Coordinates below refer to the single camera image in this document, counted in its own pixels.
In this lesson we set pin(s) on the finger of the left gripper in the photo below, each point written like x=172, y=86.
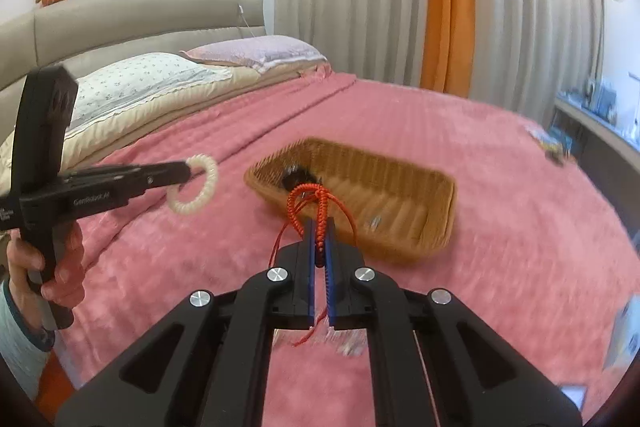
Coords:
x=164, y=174
x=96, y=197

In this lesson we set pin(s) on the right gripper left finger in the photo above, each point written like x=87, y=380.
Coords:
x=205, y=363

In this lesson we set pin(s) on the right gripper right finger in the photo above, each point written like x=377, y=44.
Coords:
x=433, y=361

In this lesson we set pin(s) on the silver hair clip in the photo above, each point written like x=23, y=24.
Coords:
x=375, y=222

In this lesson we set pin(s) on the black wrist watch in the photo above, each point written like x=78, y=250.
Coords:
x=295, y=175

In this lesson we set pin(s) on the light blue sleeve forearm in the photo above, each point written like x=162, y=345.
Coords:
x=25, y=350

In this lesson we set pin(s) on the cream quilt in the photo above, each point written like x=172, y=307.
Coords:
x=102, y=138

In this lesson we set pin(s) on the white floral pillow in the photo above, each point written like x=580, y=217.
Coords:
x=134, y=81

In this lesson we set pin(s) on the beige padded headboard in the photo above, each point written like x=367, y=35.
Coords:
x=86, y=35

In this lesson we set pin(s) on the smartphone with lit screen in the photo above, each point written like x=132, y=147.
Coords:
x=576, y=394

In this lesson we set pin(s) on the woven wicker basket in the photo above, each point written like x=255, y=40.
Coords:
x=417, y=203

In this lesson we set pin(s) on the lilac pillow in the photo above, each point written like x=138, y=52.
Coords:
x=259, y=53

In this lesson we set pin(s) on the tissue pack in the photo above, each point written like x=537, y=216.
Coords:
x=624, y=342

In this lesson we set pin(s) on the items on bed corner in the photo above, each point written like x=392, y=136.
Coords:
x=556, y=144

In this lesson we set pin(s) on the orange curtain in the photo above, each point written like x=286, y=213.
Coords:
x=449, y=46

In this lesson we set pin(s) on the white wall desk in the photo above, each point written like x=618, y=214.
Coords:
x=608, y=159

